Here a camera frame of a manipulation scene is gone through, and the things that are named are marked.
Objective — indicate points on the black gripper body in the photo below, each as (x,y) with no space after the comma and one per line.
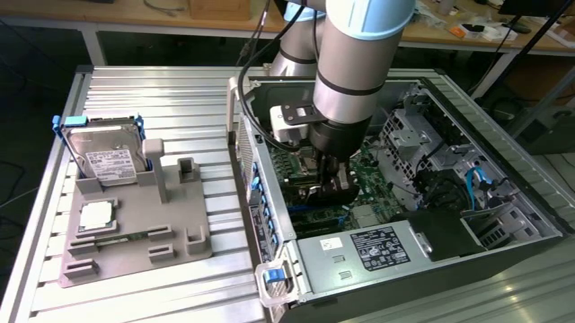
(339,139)

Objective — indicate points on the black graphics card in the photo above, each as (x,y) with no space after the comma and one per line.
(310,195)

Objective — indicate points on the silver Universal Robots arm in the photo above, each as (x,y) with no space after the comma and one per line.
(355,60)

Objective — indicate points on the CPU socket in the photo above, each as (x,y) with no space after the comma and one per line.
(307,165)

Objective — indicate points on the green motherboard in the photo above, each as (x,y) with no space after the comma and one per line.
(378,195)

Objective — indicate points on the blue expansion slot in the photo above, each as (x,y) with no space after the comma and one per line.
(299,209)

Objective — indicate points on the silver chipset heatsink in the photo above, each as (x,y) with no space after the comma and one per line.
(366,217)

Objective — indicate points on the grey metal drive cage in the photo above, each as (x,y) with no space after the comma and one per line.
(405,138)

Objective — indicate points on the black expansion slot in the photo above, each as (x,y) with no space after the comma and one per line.
(314,228)

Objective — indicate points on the black fan shroud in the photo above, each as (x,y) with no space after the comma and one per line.
(441,232)

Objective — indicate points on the grey power supply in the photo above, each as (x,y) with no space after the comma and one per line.
(323,269)

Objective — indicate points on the blue case latch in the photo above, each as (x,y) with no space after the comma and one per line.
(273,276)

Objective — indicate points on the open black PC case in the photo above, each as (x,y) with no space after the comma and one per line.
(449,286)

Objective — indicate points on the grey parts rack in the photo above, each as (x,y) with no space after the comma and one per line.
(135,215)

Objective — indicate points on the green RAM stick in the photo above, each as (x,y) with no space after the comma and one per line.
(122,239)

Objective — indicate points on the black slanted pole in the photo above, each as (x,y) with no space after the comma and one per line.
(530,47)

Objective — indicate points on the silver hard disk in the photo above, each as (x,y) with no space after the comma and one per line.
(100,148)

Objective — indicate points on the black computer mouse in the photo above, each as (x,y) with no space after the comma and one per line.
(522,28)

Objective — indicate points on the silver CPU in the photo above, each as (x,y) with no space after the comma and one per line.
(96,217)

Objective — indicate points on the blue disk caddy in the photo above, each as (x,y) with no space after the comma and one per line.
(74,120)

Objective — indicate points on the black monitor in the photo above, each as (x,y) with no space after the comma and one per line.
(539,6)

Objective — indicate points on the wooden workbench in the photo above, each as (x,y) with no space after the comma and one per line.
(44,13)

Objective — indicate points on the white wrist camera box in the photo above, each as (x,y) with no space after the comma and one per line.
(290,129)

